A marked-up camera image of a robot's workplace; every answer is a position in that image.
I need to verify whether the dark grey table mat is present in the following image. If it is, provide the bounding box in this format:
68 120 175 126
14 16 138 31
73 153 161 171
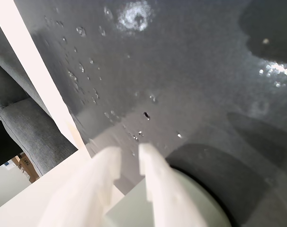
13 0 287 227

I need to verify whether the brown cardboard box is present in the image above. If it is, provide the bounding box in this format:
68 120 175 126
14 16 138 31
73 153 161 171
10 153 40 183

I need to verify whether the pale green steel-lined mug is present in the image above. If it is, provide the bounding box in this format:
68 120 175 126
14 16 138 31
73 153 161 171
105 165 232 227

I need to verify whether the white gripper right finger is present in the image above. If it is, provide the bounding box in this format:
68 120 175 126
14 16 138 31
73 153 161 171
138 142 209 227

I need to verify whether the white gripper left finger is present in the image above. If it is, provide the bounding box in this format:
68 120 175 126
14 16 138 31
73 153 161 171
38 146 122 227

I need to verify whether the grey fabric sofa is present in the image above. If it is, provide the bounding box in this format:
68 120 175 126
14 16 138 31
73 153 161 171
0 25 78 177

